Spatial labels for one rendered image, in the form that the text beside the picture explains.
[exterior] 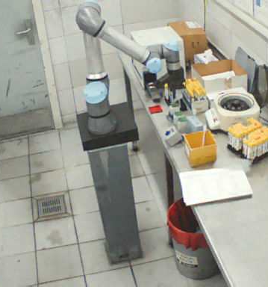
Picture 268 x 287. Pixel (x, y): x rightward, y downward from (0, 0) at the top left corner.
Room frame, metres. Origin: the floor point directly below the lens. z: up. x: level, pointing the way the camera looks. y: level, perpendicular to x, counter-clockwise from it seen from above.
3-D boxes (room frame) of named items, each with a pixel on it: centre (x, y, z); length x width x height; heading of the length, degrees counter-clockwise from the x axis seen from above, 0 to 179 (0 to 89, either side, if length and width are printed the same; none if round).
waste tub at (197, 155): (1.83, -0.31, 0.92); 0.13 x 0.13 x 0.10; 6
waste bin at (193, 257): (1.91, -0.32, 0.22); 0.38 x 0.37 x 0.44; 8
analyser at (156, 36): (2.72, -0.22, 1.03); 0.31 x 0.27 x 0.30; 8
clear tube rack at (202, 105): (2.34, -0.37, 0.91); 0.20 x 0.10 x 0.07; 8
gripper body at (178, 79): (2.22, -0.26, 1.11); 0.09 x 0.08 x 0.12; 100
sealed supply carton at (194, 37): (3.16, -0.48, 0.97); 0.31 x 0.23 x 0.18; 2
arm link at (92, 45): (2.24, 0.15, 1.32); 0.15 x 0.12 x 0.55; 177
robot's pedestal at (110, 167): (2.10, 0.15, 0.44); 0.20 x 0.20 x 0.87; 8
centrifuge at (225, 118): (2.10, -0.55, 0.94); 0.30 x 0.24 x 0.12; 89
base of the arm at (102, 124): (2.10, 0.15, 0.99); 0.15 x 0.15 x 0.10
